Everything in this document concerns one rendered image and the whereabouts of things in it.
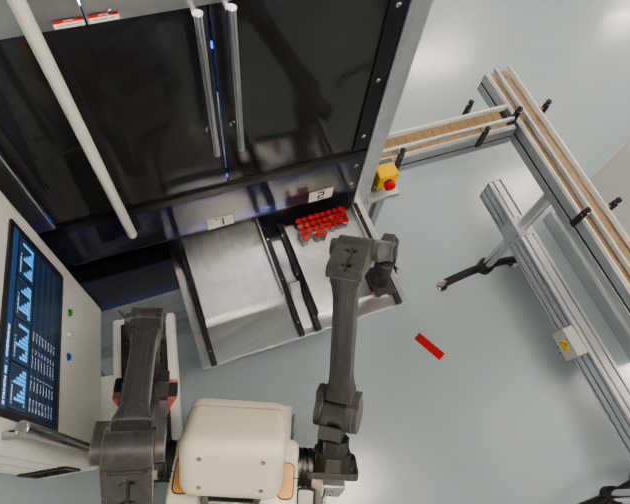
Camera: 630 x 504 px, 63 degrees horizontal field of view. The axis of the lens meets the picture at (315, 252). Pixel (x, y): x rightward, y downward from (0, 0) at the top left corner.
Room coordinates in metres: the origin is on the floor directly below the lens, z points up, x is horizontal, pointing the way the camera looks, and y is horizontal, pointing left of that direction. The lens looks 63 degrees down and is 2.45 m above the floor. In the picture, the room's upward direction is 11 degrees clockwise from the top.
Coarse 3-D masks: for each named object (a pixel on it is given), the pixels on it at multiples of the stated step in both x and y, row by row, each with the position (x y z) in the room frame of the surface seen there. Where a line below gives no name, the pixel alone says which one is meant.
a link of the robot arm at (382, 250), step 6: (336, 240) 0.53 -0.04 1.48; (378, 240) 0.64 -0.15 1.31; (384, 240) 0.72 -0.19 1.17; (330, 246) 0.51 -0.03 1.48; (378, 246) 0.52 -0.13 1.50; (384, 246) 0.55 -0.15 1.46; (390, 246) 0.68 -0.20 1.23; (330, 252) 0.50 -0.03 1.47; (372, 252) 0.50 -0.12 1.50; (378, 252) 0.50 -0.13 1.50; (384, 252) 0.63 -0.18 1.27; (390, 252) 0.66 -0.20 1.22; (372, 258) 0.49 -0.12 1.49; (378, 258) 0.49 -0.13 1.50; (384, 258) 0.63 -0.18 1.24; (390, 258) 0.65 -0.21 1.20
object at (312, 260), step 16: (352, 208) 0.97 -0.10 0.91; (352, 224) 0.92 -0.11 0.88; (288, 240) 0.81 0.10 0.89; (320, 240) 0.84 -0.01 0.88; (304, 256) 0.76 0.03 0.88; (320, 256) 0.77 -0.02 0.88; (304, 272) 0.70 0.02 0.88; (320, 272) 0.72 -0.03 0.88; (320, 288) 0.66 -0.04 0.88; (368, 288) 0.69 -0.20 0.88; (320, 304) 0.60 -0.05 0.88
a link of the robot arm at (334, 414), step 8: (328, 408) 0.21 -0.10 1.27; (336, 408) 0.22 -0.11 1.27; (344, 408) 0.22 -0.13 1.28; (320, 416) 0.20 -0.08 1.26; (328, 416) 0.20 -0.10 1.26; (336, 416) 0.20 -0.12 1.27; (344, 416) 0.20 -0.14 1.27; (320, 424) 0.18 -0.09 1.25; (328, 424) 0.18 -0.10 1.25; (336, 424) 0.18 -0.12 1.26; (320, 432) 0.16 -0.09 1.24; (328, 432) 0.17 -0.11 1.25; (336, 432) 0.17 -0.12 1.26; (328, 440) 0.15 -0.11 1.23; (336, 440) 0.15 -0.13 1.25
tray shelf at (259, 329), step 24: (264, 216) 0.89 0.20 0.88; (288, 216) 0.91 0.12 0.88; (288, 264) 0.72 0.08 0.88; (192, 312) 0.49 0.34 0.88; (264, 312) 0.54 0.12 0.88; (288, 312) 0.56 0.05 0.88; (360, 312) 0.60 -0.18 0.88; (216, 336) 0.43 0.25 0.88; (240, 336) 0.45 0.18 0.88; (264, 336) 0.46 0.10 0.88; (288, 336) 0.48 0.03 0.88; (216, 360) 0.36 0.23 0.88
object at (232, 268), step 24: (192, 240) 0.74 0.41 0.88; (216, 240) 0.76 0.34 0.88; (240, 240) 0.78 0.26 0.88; (264, 240) 0.78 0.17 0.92; (192, 264) 0.66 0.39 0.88; (216, 264) 0.67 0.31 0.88; (240, 264) 0.69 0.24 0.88; (264, 264) 0.71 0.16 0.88; (216, 288) 0.59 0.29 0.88; (240, 288) 0.60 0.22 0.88; (264, 288) 0.62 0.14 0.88; (216, 312) 0.51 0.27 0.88; (240, 312) 0.52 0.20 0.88
